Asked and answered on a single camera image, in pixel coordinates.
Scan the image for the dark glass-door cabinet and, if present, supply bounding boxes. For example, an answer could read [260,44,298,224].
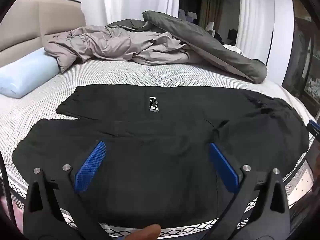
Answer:
[281,0,320,120]

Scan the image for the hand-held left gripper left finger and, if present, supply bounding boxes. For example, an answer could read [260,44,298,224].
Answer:
[23,141,107,240]

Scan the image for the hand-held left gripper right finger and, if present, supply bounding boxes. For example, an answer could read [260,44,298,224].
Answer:
[209,142,292,240]

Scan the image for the person's left hand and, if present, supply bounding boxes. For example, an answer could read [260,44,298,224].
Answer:
[125,224,162,240]

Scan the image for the light blue pillow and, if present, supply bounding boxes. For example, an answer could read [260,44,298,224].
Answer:
[0,47,60,99]

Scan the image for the white curtain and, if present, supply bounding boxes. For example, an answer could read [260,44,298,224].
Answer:
[235,0,275,53]
[82,0,181,27]

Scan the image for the grey duvet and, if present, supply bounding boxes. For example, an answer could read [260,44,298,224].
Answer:
[44,10,268,84]

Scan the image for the olive curtain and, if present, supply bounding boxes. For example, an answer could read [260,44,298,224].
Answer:
[200,0,224,29]

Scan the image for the beige padded headboard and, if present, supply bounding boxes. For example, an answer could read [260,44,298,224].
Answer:
[0,0,87,68]

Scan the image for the white chair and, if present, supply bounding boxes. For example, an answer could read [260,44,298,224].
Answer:
[205,21,217,37]

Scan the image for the black pants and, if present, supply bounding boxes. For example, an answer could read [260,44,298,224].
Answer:
[12,84,310,229]

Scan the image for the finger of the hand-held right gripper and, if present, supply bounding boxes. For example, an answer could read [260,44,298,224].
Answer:
[307,120,320,137]

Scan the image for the bed with honeycomb cover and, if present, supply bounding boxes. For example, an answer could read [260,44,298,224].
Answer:
[0,61,318,238]

